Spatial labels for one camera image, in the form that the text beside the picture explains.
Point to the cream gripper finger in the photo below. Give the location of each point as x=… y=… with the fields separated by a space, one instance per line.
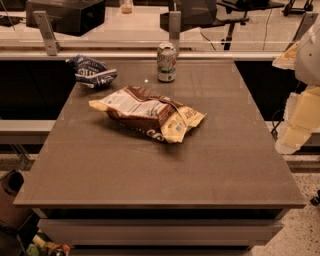
x=286 y=60
x=301 y=119

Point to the brown chip bag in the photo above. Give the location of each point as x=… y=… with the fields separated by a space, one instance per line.
x=150 y=113

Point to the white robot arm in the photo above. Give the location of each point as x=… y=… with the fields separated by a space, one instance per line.
x=307 y=63

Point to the blue chip bag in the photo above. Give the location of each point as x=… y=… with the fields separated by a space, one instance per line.
x=90 y=72

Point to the plastic cup on back table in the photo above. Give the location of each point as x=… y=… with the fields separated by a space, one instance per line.
x=126 y=6

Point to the black box on back table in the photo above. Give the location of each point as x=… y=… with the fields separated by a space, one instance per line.
x=71 y=17

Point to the grey table base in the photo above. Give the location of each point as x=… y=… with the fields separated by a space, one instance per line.
x=201 y=234

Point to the colourful items under table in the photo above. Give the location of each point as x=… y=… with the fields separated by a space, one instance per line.
x=42 y=245

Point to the brown bin at left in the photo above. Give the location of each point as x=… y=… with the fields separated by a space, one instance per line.
x=12 y=217

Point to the right metal bracket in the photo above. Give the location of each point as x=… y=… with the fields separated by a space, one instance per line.
x=308 y=19

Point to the metal bracket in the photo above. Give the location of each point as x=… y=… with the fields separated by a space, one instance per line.
x=308 y=19
x=174 y=29
x=51 y=44

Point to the middle metal bracket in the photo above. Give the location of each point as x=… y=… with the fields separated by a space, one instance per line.
x=174 y=29

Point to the left metal bracket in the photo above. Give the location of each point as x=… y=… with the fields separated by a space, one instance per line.
x=51 y=44

